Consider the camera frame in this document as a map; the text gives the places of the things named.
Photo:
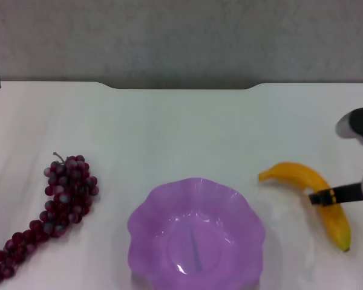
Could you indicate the yellow banana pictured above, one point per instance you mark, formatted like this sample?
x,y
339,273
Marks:
x,y
293,172

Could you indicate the purple grape bunch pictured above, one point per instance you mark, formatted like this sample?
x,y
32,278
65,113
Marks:
x,y
66,193

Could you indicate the purple wavy plastic bowl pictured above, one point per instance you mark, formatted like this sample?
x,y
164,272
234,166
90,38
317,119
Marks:
x,y
175,211

